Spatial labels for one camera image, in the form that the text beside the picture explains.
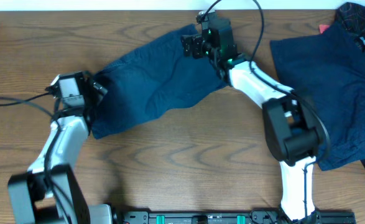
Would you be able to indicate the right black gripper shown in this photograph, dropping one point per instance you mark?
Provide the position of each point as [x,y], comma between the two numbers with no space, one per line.
[197,40]

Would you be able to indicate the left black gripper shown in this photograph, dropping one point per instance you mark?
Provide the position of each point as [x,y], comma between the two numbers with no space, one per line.
[96,88]

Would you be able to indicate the dark blue denim shorts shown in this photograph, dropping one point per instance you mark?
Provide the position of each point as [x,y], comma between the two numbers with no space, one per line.
[150,80]

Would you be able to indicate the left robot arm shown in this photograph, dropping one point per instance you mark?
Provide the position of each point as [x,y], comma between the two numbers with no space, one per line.
[48,191]

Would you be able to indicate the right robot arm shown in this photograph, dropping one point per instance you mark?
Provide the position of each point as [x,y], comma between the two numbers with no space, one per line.
[293,131]

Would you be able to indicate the small red tag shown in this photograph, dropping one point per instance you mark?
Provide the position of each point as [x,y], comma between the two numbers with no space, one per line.
[323,27]

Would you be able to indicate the dark blue shirt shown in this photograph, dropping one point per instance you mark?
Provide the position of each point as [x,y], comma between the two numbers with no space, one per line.
[331,68]

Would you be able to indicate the dark patterned garment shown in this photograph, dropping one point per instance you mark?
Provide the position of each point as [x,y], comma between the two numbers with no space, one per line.
[351,17]

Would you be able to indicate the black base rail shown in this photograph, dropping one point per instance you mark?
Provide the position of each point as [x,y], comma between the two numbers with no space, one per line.
[246,217]

